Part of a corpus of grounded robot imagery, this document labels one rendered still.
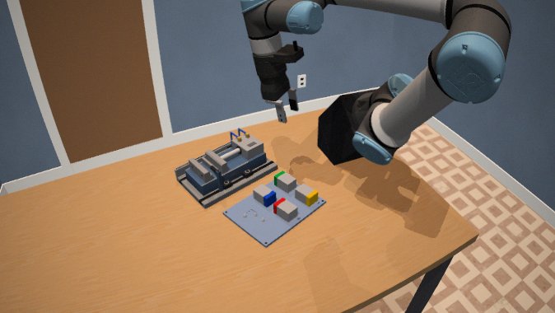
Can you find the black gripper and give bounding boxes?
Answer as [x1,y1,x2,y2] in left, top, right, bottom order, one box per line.
[249,31,304,124]

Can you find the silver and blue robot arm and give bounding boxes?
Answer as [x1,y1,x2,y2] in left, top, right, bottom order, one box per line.
[240,0,511,166]

